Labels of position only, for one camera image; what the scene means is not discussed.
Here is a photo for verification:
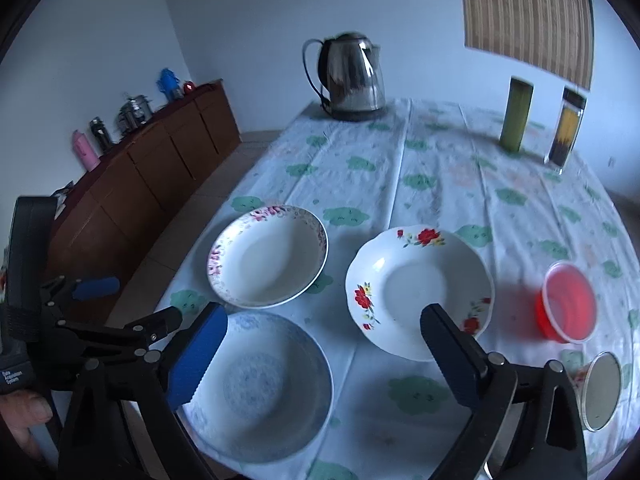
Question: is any pink floral rimmed plate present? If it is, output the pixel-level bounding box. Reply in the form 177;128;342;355
206;205;329;309

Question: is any red flower white plate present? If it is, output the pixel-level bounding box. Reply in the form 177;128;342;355
345;224;495;362

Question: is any person's left hand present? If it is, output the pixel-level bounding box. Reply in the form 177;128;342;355
0;390;53;460

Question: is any brown wooden sideboard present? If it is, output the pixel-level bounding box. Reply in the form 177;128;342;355
46;80;241;299

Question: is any blue patterned plate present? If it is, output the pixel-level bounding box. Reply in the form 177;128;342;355
182;311;333;464

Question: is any red plastic bowl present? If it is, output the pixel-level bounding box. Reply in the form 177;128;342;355
535;261;598;344

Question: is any small enamel cartoon bowl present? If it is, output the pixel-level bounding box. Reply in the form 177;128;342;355
572;351;622;432

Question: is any pink thermos bottle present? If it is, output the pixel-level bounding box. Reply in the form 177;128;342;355
72;130;100;172

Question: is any black thermos bottle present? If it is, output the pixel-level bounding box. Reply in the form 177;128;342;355
89;117;115;154

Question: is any cloud print tablecloth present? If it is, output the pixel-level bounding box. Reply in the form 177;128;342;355
152;100;639;479

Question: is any steel pot on sideboard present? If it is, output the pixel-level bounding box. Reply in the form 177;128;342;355
116;94;153;134

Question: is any blue plastic jug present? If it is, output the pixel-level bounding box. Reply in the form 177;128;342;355
156;68;183;103

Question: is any red small object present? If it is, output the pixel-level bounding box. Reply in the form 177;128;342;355
182;81;195;94

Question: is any clear tea bottle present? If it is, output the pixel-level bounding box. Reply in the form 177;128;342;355
544;87;587;174

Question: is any green cylindrical canister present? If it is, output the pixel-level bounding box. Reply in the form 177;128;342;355
499;77;534;153

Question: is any stainless steel electric kettle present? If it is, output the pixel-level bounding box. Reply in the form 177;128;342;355
302;32;386;122

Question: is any bamboo window blind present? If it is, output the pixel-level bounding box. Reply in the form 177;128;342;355
463;0;594;90

